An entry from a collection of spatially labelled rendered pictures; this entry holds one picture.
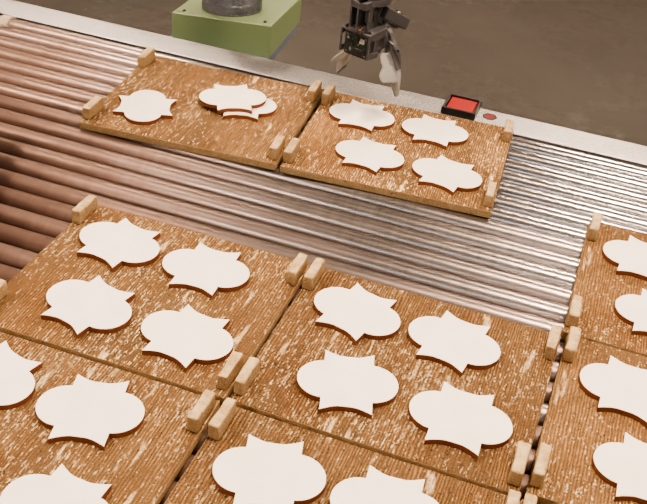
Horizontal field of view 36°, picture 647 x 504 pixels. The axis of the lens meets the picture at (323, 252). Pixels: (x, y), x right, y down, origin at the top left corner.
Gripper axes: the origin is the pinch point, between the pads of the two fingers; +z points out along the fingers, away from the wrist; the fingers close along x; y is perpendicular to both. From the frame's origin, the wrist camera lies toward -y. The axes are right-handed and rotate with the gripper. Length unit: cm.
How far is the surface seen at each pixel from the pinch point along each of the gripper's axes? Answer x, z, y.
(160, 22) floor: -220, 101, -160
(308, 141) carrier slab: -1.3, 7.2, 17.8
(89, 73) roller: -56, 9, 26
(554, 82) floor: -53, 101, -246
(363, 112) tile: 0.2, 6.2, 0.9
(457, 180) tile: 29.1, 6.1, 10.5
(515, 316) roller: 56, 9, 37
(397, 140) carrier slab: 11.3, 7.1, 4.3
